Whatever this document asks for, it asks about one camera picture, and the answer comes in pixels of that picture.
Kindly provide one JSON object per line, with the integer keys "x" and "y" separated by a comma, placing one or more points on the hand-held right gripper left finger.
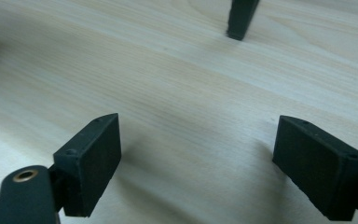
{"x": 88, "y": 161}

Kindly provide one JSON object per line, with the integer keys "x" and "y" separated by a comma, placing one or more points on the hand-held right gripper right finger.
{"x": 320, "y": 165}

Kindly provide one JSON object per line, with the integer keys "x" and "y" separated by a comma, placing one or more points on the small black table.
{"x": 240, "y": 18}

